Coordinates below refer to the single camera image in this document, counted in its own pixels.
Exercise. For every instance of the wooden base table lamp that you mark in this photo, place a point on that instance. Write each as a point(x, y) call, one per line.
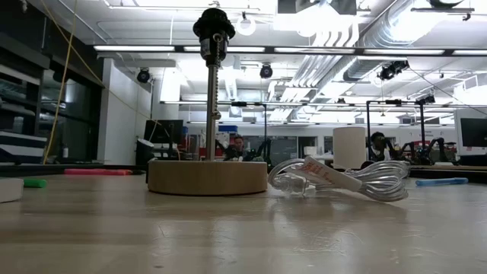
point(207, 179)

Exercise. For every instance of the black background robot arm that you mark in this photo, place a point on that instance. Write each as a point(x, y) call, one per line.
point(430, 152)
point(264, 150)

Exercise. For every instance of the person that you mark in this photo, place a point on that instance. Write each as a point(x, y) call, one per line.
point(377, 146)
point(237, 146)

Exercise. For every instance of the black computer monitor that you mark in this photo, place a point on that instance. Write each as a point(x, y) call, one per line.
point(163, 131)
point(473, 132)

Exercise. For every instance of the black desktop device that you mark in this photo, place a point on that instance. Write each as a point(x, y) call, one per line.
point(144, 152)

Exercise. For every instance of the white cylinder roll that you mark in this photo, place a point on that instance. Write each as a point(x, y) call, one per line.
point(349, 148)

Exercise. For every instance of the pink foam strip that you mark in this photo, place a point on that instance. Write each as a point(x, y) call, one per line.
point(95, 172)

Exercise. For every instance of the blue pen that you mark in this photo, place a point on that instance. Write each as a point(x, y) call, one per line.
point(441, 182)

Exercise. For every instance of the green marker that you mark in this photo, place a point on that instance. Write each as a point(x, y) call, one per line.
point(36, 183)

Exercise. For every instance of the dark shelving unit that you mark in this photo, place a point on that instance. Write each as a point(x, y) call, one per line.
point(23, 114)

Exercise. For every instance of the black background rig frame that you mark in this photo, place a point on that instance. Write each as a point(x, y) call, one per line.
point(422, 125)
point(265, 125)

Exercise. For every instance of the black ceiling camera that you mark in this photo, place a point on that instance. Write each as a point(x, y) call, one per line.
point(392, 69)
point(266, 71)
point(143, 75)

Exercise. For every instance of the black aluminium table frame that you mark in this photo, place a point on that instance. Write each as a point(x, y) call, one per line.
point(38, 170)

